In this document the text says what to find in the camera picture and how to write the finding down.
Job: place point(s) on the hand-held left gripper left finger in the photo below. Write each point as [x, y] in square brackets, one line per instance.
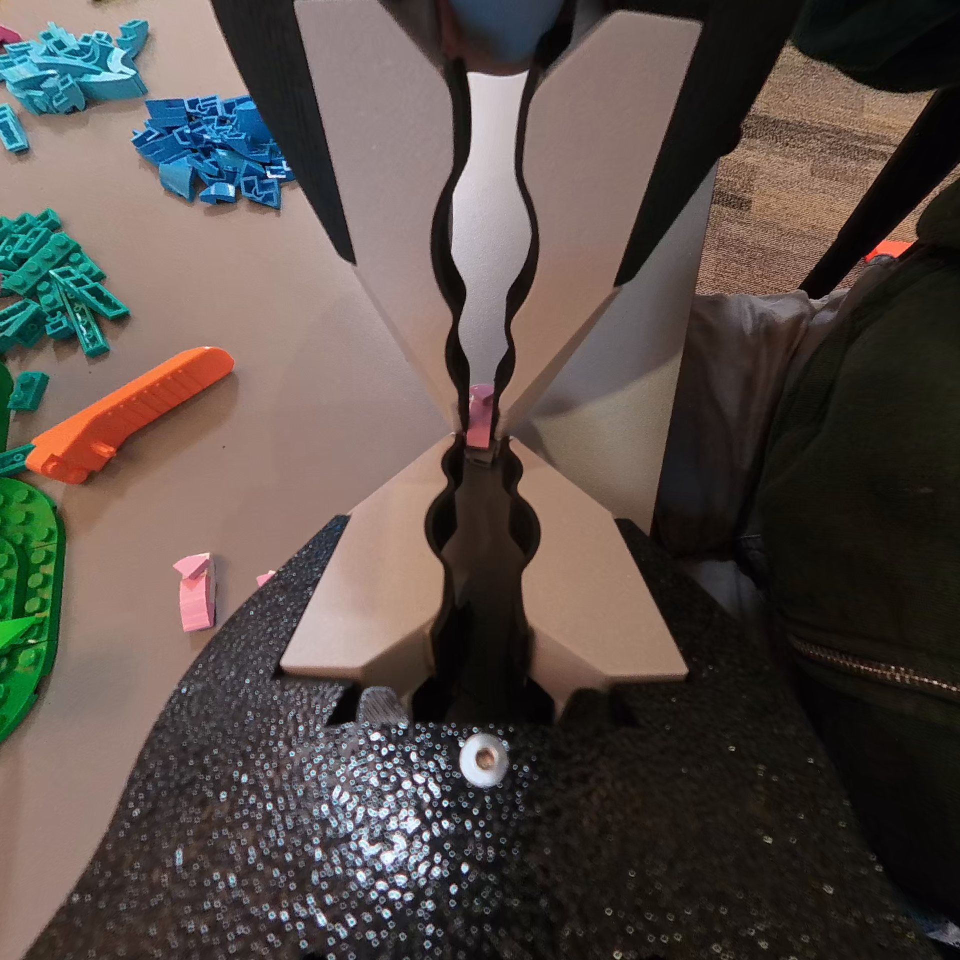
[360, 600]

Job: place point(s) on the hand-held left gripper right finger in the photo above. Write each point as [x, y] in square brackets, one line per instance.
[600, 600]

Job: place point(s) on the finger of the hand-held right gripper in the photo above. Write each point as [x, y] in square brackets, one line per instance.
[607, 150]
[375, 150]

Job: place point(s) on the pile of light blue lego bricks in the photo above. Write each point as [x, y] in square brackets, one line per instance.
[75, 71]

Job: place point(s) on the long teal lego slope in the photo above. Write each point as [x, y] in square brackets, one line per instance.
[13, 129]

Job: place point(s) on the pile of teal lego bricks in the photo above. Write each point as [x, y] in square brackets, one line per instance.
[52, 277]

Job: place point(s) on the green lego build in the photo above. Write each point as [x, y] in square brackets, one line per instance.
[30, 585]

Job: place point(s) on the teal lego wedge plate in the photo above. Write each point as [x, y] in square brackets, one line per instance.
[15, 459]

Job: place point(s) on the small teal lego brick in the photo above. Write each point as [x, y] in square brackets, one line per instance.
[28, 391]

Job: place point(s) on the white cloth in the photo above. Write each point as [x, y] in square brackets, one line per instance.
[735, 412]

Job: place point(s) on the black chair leg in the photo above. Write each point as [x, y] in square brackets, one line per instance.
[877, 195]

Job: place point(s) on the dark green jacket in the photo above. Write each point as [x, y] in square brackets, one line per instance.
[862, 487]

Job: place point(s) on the orange brick separator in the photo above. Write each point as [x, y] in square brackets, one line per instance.
[127, 412]

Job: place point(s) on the red plastic object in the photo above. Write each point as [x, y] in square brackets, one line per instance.
[889, 252]

